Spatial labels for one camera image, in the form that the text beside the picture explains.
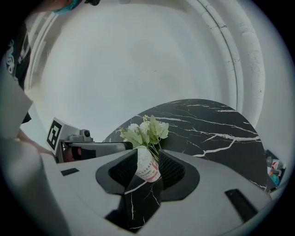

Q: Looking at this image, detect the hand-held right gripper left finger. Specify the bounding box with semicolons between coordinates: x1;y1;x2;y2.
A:
41;148;139;236

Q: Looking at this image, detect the person's left hand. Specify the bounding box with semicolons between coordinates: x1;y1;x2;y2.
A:
64;147;82;162

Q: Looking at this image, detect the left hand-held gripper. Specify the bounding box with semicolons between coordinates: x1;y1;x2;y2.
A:
46;117;134;164

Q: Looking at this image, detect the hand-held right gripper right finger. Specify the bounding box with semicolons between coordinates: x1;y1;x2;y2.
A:
158;149;275;236

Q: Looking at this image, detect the teal face mask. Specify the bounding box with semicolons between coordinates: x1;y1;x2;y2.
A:
52;0;82;16

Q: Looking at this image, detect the person's black printed shirt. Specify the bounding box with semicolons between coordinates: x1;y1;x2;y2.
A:
4;22;32;124

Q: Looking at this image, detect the white red small packet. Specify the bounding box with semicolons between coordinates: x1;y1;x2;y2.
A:
270;160;283;172

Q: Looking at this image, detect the artificial white flower bouquet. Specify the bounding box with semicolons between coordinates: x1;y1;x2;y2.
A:
119;114;170;162

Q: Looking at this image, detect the person's left forearm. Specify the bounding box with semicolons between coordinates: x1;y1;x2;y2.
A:
16;128;56;158

